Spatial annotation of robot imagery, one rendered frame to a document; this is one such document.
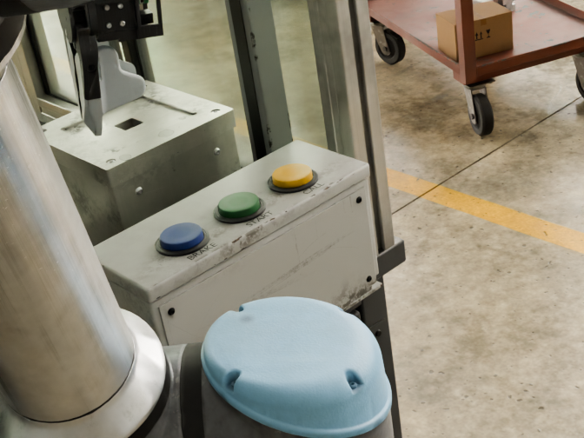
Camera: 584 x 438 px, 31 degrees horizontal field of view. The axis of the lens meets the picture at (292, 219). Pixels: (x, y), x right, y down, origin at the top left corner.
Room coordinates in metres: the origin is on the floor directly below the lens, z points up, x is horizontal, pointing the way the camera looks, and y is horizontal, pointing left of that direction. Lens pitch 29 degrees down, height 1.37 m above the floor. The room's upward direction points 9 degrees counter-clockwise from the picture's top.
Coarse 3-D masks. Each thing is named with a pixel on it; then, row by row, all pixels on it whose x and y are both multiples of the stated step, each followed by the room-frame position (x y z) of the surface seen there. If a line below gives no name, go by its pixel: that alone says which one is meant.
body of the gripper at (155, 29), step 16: (96, 0) 0.89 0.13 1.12; (112, 0) 0.89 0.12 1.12; (128, 0) 0.89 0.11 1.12; (144, 0) 0.91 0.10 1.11; (160, 0) 0.90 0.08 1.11; (64, 16) 0.90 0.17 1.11; (96, 16) 0.88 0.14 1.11; (112, 16) 0.90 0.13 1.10; (128, 16) 0.90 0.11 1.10; (144, 16) 0.91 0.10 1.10; (160, 16) 0.90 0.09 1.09; (64, 32) 0.92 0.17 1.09; (96, 32) 0.89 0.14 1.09; (112, 32) 0.90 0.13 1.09; (128, 32) 0.90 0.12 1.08; (144, 32) 0.90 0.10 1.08; (160, 32) 0.90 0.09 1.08
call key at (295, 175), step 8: (280, 168) 0.94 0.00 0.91; (288, 168) 0.94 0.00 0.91; (296, 168) 0.94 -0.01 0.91; (304, 168) 0.93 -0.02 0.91; (272, 176) 0.93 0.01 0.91; (280, 176) 0.92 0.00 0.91; (288, 176) 0.92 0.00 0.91; (296, 176) 0.92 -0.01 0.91; (304, 176) 0.91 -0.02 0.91; (312, 176) 0.93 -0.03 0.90; (280, 184) 0.91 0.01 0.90; (288, 184) 0.91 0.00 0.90; (296, 184) 0.91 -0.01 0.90
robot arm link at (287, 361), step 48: (240, 336) 0.56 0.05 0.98; (288, 336) 0.56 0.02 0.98; (336, 336) 0.56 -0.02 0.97; (192, 384) 0.54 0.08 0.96; (240, 384) 0.51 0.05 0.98; (288, 384) 0.51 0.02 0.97; (336, 384) 0.51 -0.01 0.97; (384, 384) 0.54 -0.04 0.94; (192, 432) 0.52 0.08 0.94; (240, 432) 0.51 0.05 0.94; (288, 432) 0.50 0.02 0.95; (336, 432) 0.50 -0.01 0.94; (384, 432) 0.53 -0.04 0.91
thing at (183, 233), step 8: (176, 224) 0.86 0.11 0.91; (184, 224) 0.86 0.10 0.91; (192, 224) 0.85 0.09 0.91; (168, 232) 0.85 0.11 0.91; (176, 232) 0.84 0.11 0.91; (184, 232) 0.84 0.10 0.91; (192, 232) 0.84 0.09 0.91; (200, 232) 0.84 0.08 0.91; (160, 240) 0.84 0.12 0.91; (168, 240) 0.83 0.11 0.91; (176, 240) 0.83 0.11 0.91; (184, 240) 0.83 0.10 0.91; (192, 240) 0.83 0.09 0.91; (200, 240) 0.83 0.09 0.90; (168, 248) 0.83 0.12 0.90; (176, 248) 0.82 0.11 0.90; (184, 248) 0.82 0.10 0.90
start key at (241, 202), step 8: (240, 192) 0.90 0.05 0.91; (248, 192) 0.90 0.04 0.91; (224, 200) 0.89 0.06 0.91; (232, 200) 0.89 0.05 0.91; (240, 200) 0.89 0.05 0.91; (248, 200) 0.88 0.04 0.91; (256, 200) 0.88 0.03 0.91; (224, 208) 0.88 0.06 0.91; (232, 208) 0.87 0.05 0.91; (240, 208) 0.87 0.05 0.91; (248, 208) 0.87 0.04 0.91; (256, 208) 0.88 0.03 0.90; (224, 216) 0.87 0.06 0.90; (232, 216) 0.87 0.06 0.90; (240, 216) 0.87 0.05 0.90
